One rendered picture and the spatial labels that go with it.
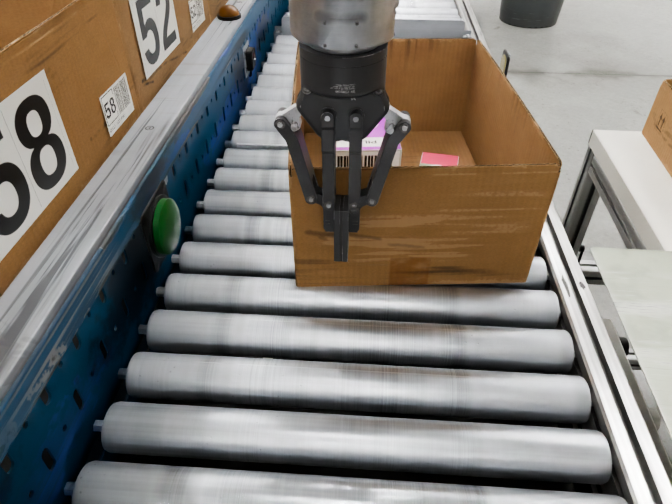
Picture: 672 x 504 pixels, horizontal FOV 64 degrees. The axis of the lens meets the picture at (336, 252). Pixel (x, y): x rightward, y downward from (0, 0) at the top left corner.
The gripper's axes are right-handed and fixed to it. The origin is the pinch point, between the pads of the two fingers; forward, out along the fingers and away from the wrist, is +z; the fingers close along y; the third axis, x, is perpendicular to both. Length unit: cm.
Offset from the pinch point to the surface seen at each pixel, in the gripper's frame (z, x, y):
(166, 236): 4.2, 2.6, -21.1
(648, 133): 9, 43, 52
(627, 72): 86, 269, 151
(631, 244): 16.0, 19.6, 43.1
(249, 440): 11.2, -19.1, -7.7
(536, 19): 80, 344, 114
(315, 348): 12.1, -6.8, -2.5
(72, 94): -12.0, 5.8, -28.8
